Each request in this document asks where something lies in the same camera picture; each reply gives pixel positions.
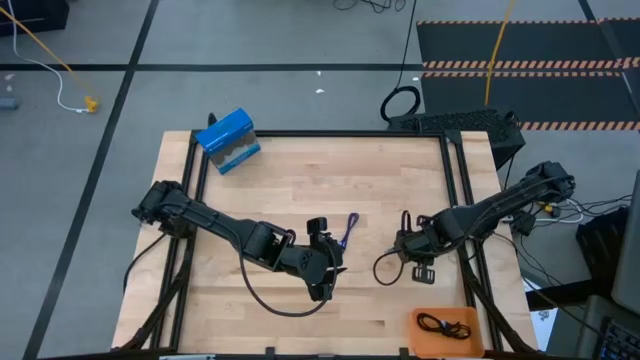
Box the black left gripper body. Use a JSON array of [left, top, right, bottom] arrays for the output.
[[277, 244, 346, 301]]

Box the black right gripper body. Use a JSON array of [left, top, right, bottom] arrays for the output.
[[394, 214, 451, 266]]

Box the purple USB-C cable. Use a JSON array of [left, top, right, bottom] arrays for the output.
[[338, 212, 361, 250]]

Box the black USB-C cable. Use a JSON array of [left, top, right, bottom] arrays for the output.
[[416, 312, 473, 341]]

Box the orange plastic tray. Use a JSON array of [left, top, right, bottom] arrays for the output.
[[408, 306, 486, 359]]

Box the blue DualShock 4 box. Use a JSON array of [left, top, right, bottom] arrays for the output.
[[193, 107, 262, 176]]

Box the grey monitor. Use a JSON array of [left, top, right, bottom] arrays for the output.
[[612, 169, 640, 316]]

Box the black keyboard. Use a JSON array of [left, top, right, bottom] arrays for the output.
[[597, 319, 640, 360]]

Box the black hazard-striped floor mat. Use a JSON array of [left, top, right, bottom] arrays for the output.
[[416, 18, 640, 132]]

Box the black cabinet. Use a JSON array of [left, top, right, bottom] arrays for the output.
[[0, 0, 70, 37]]

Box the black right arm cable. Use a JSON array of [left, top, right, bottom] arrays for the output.
[[372, 248, 406, 288]]

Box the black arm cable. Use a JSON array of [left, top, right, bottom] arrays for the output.
[[372, 248, 406, 288], [237, 239, 339, 319]]

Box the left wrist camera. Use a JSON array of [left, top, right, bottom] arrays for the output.
[[306, 217, 330, 251]]

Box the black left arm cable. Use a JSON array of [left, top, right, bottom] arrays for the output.
[[237, 239, 339, 319]]

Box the black aluminium table frame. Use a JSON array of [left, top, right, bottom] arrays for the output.
[[119, 129, 539, 354]]

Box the black hanging cable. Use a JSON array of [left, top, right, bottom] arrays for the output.
[[379, 0, 422, 124]]

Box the long yellow hanging cable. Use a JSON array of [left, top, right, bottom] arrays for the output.
[[483, 0, 517, 107]]

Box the yellow cable with plug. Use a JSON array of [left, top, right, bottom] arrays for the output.
[[0, 5, 100, 114]]

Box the white floor cable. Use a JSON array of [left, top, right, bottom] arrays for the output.
[[5, 0, 87, 114]]

